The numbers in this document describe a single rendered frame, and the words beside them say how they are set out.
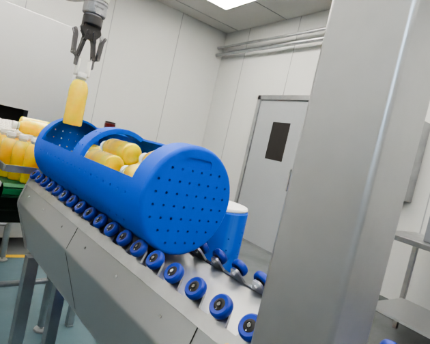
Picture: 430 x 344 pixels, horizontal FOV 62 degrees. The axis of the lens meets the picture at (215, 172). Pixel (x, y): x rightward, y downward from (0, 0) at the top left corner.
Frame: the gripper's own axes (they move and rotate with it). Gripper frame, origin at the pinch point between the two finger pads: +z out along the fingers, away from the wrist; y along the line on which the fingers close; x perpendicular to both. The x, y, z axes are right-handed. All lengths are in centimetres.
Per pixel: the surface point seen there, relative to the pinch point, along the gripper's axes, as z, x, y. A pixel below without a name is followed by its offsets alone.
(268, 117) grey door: -48, 212, 359
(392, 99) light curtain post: 15, -136, -31
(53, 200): 51, -14, -6
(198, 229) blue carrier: 41, -76, 10
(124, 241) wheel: 48, -68, -6
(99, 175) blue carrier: 34, -53, -9
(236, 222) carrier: 44, -58, 44
